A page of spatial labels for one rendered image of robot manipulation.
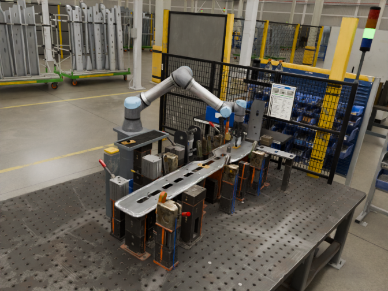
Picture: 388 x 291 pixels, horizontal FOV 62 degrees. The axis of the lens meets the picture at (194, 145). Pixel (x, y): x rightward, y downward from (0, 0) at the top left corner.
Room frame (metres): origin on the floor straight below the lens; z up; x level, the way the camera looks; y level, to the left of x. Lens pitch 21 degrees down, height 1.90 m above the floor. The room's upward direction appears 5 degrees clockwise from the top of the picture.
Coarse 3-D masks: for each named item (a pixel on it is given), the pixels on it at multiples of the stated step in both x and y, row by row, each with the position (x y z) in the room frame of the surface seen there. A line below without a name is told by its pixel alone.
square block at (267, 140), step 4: (264, 136) 2.48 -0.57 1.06; (268, 136) 2.49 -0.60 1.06; (272, 136) 2.50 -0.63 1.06; (260, 140) 2.47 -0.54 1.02; (264, 140) 2.46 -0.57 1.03; (268, 140) 2.44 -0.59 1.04; (272, 140) 2.48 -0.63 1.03; (260, 144) 2.47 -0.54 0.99; (264, 144) 2.46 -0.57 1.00; (268, 144) 2.44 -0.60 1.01
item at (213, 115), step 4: (208, 108) 2.90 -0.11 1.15; (212, 108) 2.87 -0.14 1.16; (208, 112) 2.90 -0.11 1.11; (212, 112) 2.87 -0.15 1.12; (216, 112) 2.85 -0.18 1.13; (208, 116) 2.89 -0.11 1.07; (212, 116) 2.87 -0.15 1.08; (216, 116) 2.85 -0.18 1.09; (232, 116) 2.76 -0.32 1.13; (208, 120) 2.89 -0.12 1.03; (212, 120) 2.87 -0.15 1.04; (216, 120) 2.85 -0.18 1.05; (224, 120) 2.80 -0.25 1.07; (232, 120) 2.76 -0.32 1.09; (224, 124) 2.80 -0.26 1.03; (232, 124) 2.76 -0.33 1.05
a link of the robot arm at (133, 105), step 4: (128, 100) 2.24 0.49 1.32; (132, 100) 2.24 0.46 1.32; (136, 100) 2.25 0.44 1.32; (140, 100) 2.28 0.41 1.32; (124, 104) 2.25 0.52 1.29; (128, 104) 2.22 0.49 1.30; (132, 104) 2.21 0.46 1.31; (136, 104) 2.23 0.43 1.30; (140, 104) 2.27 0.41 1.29; (124, 108) 2.25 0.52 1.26; (128, 108) 2.21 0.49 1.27; (132, 108) 2.21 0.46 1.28; (136, 108) 2.23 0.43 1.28; (140, 108) 2.27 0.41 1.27; (124, 112) 2.25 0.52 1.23; (128, 112) 2.21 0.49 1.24; (132, 112) 2.21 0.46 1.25; (136, 112) 2.23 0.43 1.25; (124, 116) 2.25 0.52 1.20; (128, 116) 2.21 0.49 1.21; (132, 116) 2.21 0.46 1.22; (136, 116) 2.23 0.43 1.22
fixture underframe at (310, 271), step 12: (348, 216) 2.28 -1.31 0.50; (348, 228) 2.30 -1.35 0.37; (324, 240) 2.38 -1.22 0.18; (336, 240) 2.31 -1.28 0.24; (312, 252) 1.72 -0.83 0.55; (324, 252) 2.14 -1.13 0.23; (336, 252) 2.22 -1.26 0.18; (300, 264) 1.73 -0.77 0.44; (312, 264) 1.99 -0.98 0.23; (324, 264) 2.04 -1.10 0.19; (336, 264) 2.26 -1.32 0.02; (300, 276) 1.71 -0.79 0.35; (312, 276) 1.87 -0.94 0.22; (288, 288) 1.76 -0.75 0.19; (300, 288) 1.70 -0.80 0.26
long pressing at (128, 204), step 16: (224, 144) 2.36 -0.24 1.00; (240, 144) 2.40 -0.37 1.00; (208, 160) 2.04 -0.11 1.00; (224, 160) 2.06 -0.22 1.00; (176, 176) 1.76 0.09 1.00; (192, 176) 1.77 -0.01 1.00; (144, 192) 1.53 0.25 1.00; (160, 192) 1.55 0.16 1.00; (176, 192) 1.57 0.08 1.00; (128, 208) 1.36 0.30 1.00; (144, 208) 1.37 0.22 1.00
